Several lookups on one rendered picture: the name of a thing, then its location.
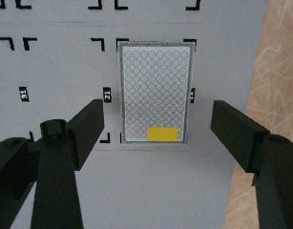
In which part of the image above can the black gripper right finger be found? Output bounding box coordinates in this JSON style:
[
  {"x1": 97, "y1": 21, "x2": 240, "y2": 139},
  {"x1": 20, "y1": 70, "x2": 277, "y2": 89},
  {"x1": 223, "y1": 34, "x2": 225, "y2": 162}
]
[{"x1": 210, "y1": 100, "x2": 293, "y2": 229}]

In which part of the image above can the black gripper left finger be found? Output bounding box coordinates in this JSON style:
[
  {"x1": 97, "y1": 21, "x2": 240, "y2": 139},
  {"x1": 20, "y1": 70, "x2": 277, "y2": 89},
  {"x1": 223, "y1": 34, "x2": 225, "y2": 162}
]
[{"x1": 0, "y1": 99, "x2": 105, "y2": 229}]

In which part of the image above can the clear plastic plate lid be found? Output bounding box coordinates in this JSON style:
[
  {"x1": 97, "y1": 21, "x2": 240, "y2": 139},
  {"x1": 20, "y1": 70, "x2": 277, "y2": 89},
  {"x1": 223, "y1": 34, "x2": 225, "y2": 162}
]
[{"x1": 117, "y1": 41, "x2": 196, "y2": 146}]

